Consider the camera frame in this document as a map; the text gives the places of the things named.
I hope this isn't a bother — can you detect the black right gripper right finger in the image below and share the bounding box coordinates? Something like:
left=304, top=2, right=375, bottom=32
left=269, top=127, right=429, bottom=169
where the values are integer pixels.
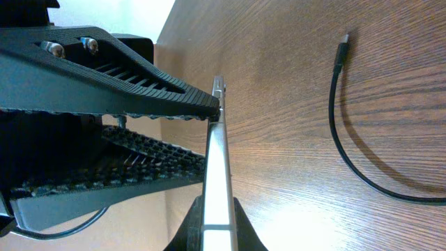
left=233, top=197, right=268, bottom=251

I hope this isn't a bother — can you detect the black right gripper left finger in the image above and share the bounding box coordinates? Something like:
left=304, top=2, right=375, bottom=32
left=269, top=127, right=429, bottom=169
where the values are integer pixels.
left=164, top=195, right=203, bottom=251

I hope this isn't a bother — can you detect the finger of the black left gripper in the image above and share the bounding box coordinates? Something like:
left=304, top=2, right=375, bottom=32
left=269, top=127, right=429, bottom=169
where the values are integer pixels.
left=8, top=125, right=206, bottom=231
left=1, top=26, right=220, bottom=120

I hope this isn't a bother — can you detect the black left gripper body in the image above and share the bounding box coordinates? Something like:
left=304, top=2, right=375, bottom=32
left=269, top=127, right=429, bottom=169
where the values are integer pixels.
left=0, top=0, right=155, bottom=238

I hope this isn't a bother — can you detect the black and cream flip phone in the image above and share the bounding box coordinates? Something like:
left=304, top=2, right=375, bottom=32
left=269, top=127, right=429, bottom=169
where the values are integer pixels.
left=201, top=76, right=238, bottom=251

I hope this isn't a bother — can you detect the black USB charging cable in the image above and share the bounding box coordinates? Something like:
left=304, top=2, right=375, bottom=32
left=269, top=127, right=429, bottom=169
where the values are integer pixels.
left=328, top=33, right=446, bottom=206

